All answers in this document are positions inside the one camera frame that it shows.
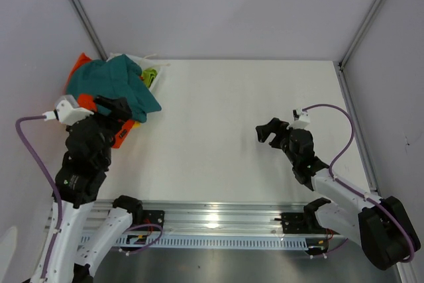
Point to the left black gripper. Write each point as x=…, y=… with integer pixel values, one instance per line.
x=120, y=107

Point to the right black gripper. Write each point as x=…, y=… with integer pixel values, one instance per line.
x=264, y=131

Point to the teal green shorts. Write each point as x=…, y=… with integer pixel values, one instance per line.
x=86, y=80

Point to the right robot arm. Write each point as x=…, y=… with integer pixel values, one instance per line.
x=380, y=226

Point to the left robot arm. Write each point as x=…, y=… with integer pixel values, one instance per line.
x=75, y=189

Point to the orange shorts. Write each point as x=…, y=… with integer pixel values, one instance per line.
x=87, y=101

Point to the yellow shorts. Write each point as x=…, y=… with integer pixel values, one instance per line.
x=136, y=124

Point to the lime green shorts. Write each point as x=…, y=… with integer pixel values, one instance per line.
x=148, y=76

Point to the white plastic basket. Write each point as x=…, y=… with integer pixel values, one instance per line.
x=149, y=67

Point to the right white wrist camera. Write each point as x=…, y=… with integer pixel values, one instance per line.
x=301, y=119

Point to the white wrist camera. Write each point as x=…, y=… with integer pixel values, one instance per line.
x=301, y=119
x=67, y=111

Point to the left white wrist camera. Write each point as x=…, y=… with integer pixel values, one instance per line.
x=67, y=111

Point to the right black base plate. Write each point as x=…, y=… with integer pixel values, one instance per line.
x=300, y=223

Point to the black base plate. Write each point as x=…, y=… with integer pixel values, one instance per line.
x=300, y=223
x=155, y=217

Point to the right aluminium frame post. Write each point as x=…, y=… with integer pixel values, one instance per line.
x=364, y=26

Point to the aluminium frame post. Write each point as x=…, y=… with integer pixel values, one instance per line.
x=88, y=27
x=364, y=26

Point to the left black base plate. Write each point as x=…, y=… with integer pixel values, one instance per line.
x=155, y=217

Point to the aluminium mounting rail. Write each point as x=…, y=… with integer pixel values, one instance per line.
x=220, y=219

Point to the white slotted cable duct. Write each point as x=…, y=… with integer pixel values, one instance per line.
x=132, y=241

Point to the left aluminium frame post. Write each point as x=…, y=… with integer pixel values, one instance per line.
x=88, y=27

